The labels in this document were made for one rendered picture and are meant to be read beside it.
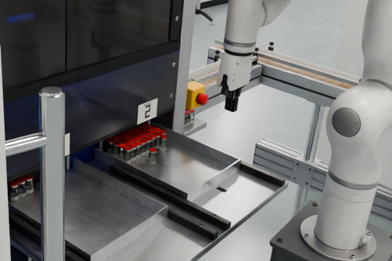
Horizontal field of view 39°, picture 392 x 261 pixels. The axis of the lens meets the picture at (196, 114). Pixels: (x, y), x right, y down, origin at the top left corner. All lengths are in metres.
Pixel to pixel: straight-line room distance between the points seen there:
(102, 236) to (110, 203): 0.14
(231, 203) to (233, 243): 1.34
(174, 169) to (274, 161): 1.01
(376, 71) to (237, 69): 0.35
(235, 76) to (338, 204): 0.41
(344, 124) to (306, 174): 1.30
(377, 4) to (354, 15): 1.65
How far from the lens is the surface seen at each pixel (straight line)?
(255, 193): 1.56
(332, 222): 1.40
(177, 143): 1.76
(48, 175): 0.58
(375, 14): 1.22
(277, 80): 2.40
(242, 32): 1.42
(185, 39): 1.68
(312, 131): 2.43
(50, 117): 0.55
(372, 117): 1.21
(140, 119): 1.61
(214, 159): 1.69
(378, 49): 1.24
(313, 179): 2.50
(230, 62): 1.44
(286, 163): 2.53
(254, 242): 2.86
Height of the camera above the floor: 1.69
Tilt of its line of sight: 24 degrees down
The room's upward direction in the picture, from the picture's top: 6 degrees clockwise
